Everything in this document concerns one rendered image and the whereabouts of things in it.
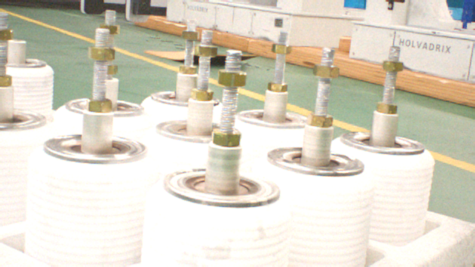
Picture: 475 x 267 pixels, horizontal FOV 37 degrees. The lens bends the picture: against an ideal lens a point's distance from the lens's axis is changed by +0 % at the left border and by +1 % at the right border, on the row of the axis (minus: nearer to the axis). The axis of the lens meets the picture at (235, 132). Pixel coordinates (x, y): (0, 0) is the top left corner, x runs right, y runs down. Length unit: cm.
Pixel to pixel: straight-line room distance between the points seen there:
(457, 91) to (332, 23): 136
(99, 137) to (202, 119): 12
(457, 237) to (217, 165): 29
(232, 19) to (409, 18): 137
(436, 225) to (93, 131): 35
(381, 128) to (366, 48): 284
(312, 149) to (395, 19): 296
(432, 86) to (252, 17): 157
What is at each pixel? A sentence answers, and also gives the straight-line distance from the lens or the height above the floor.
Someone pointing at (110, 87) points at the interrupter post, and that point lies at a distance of 68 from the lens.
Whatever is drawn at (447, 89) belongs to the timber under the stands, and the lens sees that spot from 301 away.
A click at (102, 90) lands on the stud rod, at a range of 52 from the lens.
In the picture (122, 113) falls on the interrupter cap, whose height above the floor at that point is 25.
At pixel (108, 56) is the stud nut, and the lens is 51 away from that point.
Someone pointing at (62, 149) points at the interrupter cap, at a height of 25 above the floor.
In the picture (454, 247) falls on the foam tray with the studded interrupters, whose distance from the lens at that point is 66.
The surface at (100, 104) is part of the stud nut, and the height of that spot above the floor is 29.
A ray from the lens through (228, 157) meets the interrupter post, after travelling 44.
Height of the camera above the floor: 38
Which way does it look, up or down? 12 degrees down
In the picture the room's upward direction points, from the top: 5 degrees clockwise
